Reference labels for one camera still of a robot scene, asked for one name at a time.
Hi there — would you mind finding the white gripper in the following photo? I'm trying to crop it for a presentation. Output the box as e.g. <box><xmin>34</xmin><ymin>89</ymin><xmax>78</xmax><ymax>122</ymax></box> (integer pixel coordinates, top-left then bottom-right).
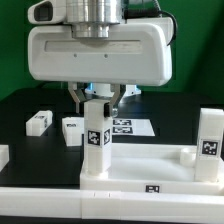
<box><xmin>28</xmin><ymin>17</ymin><xmax>173</xmax><ymax>118</ymax></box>

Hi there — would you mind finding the white desk top tray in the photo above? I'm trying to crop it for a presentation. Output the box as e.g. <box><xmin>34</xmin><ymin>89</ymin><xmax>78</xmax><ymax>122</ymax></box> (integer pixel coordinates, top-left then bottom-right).
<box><xmin>80</xmin><ymin>143</ymin><xmax>224</xmax><ymax>196</ymax></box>

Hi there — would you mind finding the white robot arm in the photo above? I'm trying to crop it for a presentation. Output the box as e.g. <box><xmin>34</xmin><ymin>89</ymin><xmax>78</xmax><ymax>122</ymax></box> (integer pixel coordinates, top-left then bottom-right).
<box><xmin>28</xmin><ymin>0</ymin><xmax>177</xmax><ymax>117</ymax></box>

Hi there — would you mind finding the marker sheet with tags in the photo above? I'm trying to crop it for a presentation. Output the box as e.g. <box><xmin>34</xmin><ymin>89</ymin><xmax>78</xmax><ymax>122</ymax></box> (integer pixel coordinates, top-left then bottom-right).
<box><xmin>112</xmin><ymin>118</ymin><xmax>155</xmax><ymax>136</ymax></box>

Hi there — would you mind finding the white left fence piece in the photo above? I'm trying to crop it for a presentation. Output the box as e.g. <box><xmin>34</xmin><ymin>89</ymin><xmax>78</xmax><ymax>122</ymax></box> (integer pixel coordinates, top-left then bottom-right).
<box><xmin>0</xmin><ymin>145</ymin><xmax>9</xmax><ymax>172</ymax></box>

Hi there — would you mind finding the white front fence bar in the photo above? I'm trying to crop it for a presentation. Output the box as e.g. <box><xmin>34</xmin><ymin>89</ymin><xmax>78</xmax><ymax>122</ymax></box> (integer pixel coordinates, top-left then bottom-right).
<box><xmin>0</xmin><ymin>187</ymin><xmax>224</xmax><ymax>224</ymax></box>

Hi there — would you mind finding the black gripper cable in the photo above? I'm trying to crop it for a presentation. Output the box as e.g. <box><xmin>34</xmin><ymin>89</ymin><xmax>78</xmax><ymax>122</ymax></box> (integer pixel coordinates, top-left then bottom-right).
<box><xmin>124</xmin><ymin>0</ymin><xmax>179</xmax><ymax>48</ymax></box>

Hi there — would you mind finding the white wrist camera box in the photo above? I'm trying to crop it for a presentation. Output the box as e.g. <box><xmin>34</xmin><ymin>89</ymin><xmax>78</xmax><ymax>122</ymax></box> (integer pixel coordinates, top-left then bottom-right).
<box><xmin>28</xmin><ymin>0</ymin><xmax>66</xmax><ymax>25</ymax></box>

